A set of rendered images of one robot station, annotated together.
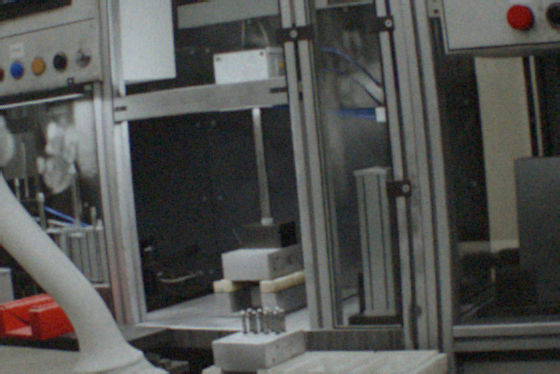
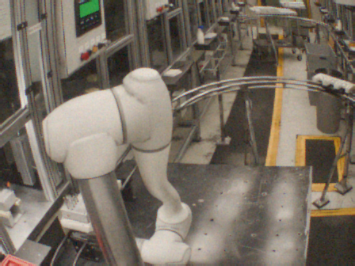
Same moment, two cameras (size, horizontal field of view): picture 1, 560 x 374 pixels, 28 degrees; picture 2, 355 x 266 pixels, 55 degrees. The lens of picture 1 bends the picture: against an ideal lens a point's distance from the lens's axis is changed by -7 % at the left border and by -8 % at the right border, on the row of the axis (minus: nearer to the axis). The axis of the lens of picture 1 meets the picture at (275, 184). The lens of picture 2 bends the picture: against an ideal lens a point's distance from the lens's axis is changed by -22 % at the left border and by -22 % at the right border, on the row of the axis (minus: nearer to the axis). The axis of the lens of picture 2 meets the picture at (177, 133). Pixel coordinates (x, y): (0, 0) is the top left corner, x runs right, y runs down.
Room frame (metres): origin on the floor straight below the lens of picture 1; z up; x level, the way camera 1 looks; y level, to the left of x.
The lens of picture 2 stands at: (1.69, 1.36, 1.80)
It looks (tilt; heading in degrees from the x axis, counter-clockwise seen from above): 26 degrees down; 259
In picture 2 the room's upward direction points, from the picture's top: 6 degrees counter-clockwise
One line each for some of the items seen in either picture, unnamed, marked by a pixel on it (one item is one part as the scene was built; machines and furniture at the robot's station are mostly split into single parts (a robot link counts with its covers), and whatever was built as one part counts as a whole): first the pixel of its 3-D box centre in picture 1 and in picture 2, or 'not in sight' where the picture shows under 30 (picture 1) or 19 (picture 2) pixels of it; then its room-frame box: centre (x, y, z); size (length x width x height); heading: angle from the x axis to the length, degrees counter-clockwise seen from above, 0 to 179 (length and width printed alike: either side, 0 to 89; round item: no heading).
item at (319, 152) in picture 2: not in sight; (321, 160); (-0.11, -1.18, 0.01); 1.00 x 0.55 x 0.01; 60
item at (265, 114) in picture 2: not in sight; (265, 71); (-0.68, -3.69, 0.01); 5.85 x 0.59 x 0.01; 60
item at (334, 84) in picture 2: not in sight; (334, 85); (0.00, -0.87, 0.84); 0.37 x 0.14 x 0.10; 118
